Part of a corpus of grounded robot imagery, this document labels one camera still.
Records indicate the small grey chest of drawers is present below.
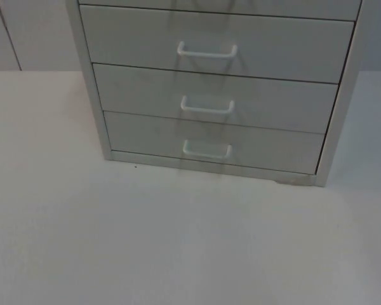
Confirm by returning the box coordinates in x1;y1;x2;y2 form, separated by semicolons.
65;0;364;187

